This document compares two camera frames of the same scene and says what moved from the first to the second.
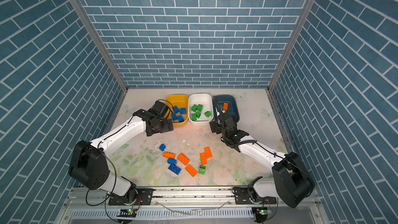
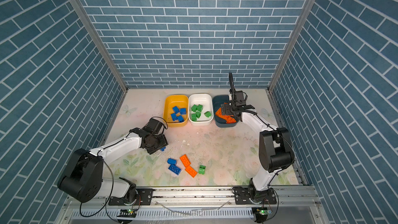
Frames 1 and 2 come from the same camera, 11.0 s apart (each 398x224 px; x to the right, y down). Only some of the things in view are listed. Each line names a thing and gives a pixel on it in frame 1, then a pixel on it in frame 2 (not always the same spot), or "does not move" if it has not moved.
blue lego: (180, 119) does not move
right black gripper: (216, 128) to (227, 111)
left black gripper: (167, 127) to (164, 142)
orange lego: (183, 158) does not move
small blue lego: (171, 161) does not move
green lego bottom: (201, 169) does not move
